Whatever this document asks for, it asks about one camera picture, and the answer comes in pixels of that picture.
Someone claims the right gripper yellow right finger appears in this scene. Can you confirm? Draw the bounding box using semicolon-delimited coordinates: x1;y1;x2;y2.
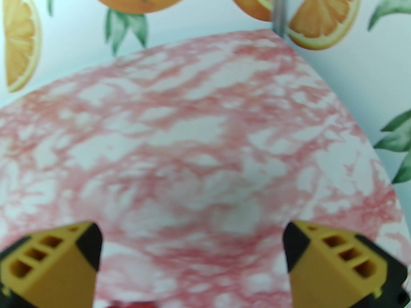
283;221;408;308

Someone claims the aluminium frame post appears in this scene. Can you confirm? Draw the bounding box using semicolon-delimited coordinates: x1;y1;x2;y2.
272;0;285;38

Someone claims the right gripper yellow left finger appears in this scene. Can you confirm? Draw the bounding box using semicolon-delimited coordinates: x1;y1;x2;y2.
0;222;103;308

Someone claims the red pen cap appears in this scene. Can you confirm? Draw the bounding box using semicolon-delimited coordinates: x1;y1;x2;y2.
106;302;155;308

